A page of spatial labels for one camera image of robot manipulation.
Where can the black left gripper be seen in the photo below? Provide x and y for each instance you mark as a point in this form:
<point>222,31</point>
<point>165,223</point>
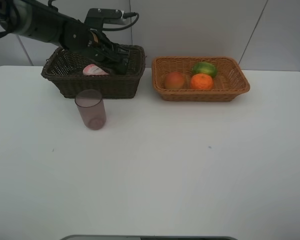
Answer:
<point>79,39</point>

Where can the pink lotion tube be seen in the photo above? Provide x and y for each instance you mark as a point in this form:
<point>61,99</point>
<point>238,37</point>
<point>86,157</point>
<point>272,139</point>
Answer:
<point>94,70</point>

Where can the red orange peach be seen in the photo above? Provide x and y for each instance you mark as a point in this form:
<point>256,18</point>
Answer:
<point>174,81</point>

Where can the green citrus fruit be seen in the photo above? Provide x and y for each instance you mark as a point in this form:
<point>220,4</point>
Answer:
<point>203,67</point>

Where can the orange mandarin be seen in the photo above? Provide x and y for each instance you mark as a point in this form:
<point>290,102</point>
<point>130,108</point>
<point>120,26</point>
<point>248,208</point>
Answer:
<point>201,81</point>

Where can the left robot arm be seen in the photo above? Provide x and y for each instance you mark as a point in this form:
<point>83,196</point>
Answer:
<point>35,20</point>

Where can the translucent purple plastic cup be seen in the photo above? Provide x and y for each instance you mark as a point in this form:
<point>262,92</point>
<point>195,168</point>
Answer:
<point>91,108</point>

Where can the dark brown wicker basket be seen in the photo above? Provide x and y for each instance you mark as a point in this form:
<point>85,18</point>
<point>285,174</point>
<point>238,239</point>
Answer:
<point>65,70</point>

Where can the light orange wicker basket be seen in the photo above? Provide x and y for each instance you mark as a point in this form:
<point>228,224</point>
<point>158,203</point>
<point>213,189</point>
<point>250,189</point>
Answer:
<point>229,82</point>

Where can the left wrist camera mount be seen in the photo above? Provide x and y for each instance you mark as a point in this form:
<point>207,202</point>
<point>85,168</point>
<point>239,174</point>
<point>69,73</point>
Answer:
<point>97,17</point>

